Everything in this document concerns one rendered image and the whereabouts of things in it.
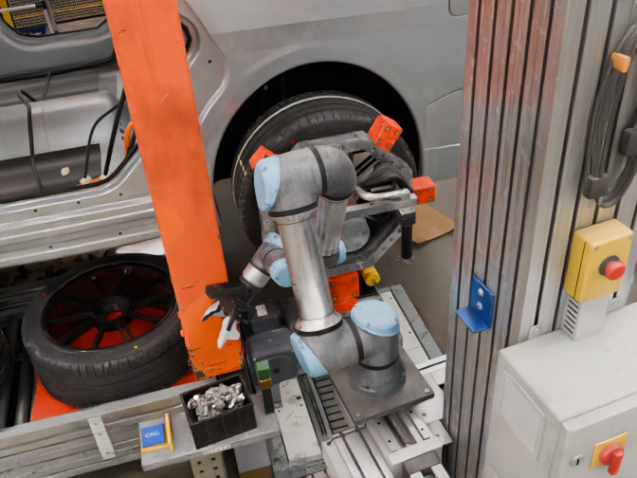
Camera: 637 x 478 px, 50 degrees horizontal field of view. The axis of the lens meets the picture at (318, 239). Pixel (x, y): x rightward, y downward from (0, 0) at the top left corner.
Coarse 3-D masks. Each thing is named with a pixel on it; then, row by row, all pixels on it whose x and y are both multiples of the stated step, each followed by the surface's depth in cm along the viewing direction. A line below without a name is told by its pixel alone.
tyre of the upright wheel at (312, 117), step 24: (312, 96) 237; (288, 120) 227; (312, 120) 223; (336, 120) 224; (360, 120) 227; (240, 144) 242; (264, 144) 226; (288, 144) 224; (240, 168) 237; (240, 192) 233; (240, 216) 239
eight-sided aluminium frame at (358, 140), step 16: (304, 144) 221; (336, 144) 220; (352, 144) 221; (368, 144) 223; (384, 160) 228; (400, 160) 235; (272, 224) 230; (384, 240) 248; (352, 256) 253; (368, 256) 251; (336, 272) 250
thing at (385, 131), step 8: (376, 120) 226; (384, 120) 222; (392, 120) 226; (376, 128) 224; (384, 128) 221; (392, 128) 222; (400, 128) 223; (376, 136) 223; (384, 136) 223; (392, 136) 224; (376, 144) 224; (384, 144) 225; (392, 144) 225
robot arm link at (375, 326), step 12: (372, 300) 168; (360, 312) 164; (372, 312) 164; (384, 312) 164; (396, 312) 166; (360, 324) 161; (372, 324) 160; (384, 324) 161; (396, 324) 163; (360, 336) 161; (372, 336) 161; (384, 336) 161; (396, 336) 165; (360, 348) 161; (372, 348) 162; (384, 348) 164; (396, 348) 167; (360, 360) 164; (372, 360) 166; (384, 360) 167
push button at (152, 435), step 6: (156, 426) 212; (162, 426) 212; (144, 432) 210; (150, 432) 210; (156, 432) 210; (162, 432) 210; (144, 438) 208; (150, 438) 208; (156, 438) 208; (162, 438) 208; (144, 444) 207; (150, 444) 207; (156, 444) 208
